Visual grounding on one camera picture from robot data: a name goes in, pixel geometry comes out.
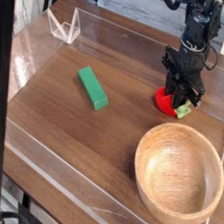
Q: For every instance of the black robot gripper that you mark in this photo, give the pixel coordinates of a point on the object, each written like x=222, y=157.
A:
x=183, y=80

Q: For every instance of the red plush strawberry toy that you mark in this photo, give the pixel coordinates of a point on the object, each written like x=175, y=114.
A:
x=163, y=102

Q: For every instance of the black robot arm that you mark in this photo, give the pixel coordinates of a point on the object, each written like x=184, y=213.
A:
x=202, y=24

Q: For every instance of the green rectangular block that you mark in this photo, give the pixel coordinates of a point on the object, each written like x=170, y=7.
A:
x=91, y=84

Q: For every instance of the wooden bowl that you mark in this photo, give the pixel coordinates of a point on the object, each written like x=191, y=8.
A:
x=179, y=174

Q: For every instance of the clear acrylic tray wall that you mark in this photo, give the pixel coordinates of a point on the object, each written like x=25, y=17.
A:
x=76, y=162

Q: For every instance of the clear acrylic corner bracket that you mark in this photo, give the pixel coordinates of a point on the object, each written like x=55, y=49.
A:
x=66, y=32

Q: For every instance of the black vertical foreground post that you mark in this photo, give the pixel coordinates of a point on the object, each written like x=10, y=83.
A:
x=7, y=12

